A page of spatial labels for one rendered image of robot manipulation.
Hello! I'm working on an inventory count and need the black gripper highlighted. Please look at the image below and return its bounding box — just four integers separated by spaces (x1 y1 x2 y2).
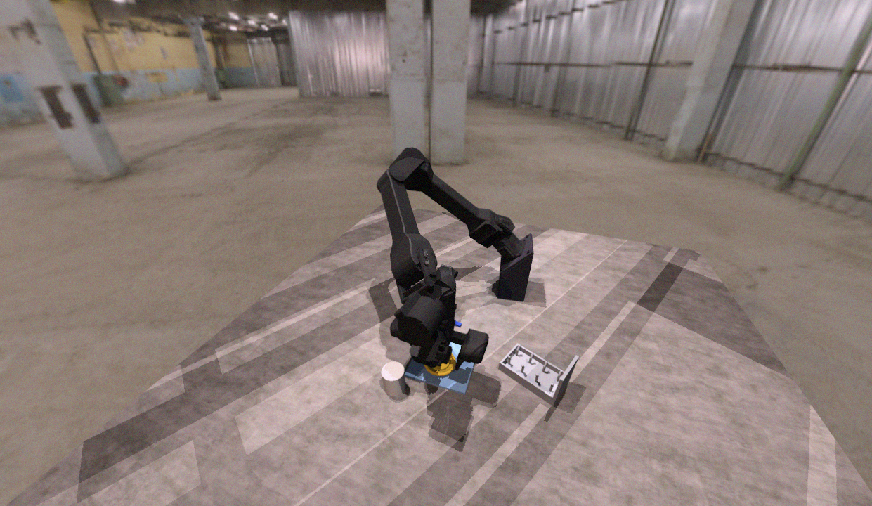
390 304 488 371

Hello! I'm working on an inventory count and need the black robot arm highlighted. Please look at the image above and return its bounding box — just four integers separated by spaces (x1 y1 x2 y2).
377 147 526 368

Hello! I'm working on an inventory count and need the yellow plate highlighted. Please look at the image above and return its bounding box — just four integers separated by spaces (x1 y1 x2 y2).
424 354 456 376

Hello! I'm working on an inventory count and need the light blue flat square mat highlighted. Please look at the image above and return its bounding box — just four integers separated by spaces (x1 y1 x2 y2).
405 342 474 395

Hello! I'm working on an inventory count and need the grey dish rack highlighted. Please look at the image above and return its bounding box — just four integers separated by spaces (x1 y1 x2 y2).
498 343 579 406

